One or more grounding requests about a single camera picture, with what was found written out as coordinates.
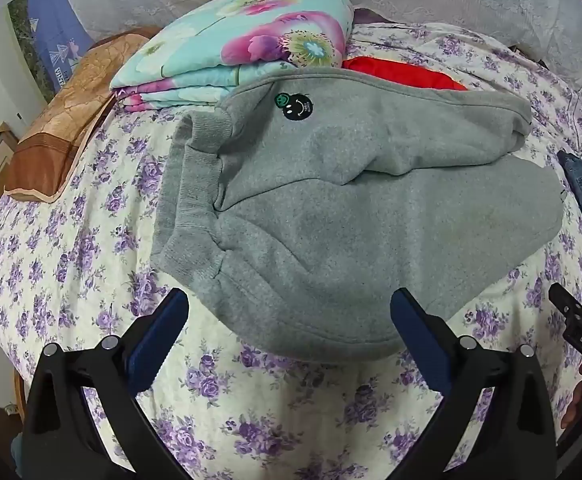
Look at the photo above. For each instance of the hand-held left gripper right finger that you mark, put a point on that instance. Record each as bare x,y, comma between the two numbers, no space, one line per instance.
420,336

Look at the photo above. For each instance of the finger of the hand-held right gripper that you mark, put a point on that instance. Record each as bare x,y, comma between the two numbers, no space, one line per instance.
580,332

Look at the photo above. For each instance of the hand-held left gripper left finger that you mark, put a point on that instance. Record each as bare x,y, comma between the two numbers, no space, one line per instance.
157,336

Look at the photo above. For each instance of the grey sweat pants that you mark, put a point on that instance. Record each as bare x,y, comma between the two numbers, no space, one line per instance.
351,210

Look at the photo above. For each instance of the person's right hand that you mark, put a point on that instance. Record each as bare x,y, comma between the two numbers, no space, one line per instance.
577,400

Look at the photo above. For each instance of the purple floral bedspread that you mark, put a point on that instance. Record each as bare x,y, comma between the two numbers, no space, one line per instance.
91,260

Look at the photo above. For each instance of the brown orange blanket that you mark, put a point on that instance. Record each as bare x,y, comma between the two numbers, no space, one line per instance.
66,125

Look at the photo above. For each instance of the red cloth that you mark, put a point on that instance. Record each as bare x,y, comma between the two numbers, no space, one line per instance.
401,74

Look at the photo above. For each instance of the folded teal floral quilt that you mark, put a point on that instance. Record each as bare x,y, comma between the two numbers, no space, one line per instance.
251,35

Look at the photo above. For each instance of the blue printed cloth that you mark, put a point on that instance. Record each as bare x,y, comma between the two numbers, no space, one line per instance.
51,35

